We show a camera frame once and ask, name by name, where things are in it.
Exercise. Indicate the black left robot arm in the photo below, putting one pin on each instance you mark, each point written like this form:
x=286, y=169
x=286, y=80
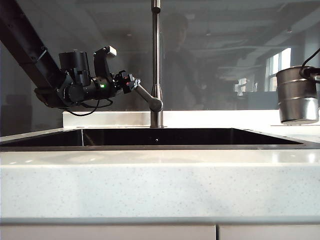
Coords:
x=37, y=67

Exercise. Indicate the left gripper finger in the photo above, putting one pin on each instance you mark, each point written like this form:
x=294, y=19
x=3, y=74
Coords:
x=136, y=82
x=134, y=88

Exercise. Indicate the wide grey cabinet door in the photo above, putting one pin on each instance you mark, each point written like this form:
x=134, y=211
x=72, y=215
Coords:
x=107, y=233

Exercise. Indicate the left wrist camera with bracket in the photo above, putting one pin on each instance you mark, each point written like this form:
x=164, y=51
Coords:
x=103, y=62

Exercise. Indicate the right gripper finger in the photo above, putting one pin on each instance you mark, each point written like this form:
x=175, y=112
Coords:
x=310, y=71

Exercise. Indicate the stainless steel ribbed mug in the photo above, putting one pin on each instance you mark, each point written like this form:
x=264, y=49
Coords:
x=295, y=100

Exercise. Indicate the black sink basin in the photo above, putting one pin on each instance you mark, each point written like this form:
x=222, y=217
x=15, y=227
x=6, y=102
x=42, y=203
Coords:
x=160, y=138

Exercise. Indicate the brushed steel faucet column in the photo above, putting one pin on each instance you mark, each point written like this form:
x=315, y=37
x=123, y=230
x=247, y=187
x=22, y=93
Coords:
x=156, y=50

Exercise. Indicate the narrow grey cabinet door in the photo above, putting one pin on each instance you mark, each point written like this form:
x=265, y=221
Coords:
x=270, y=233

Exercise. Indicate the brushed steel faucet lever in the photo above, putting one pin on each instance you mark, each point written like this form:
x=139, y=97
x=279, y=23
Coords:
x=146, y=94

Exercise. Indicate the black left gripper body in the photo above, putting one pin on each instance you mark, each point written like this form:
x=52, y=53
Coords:
x=105, y=87

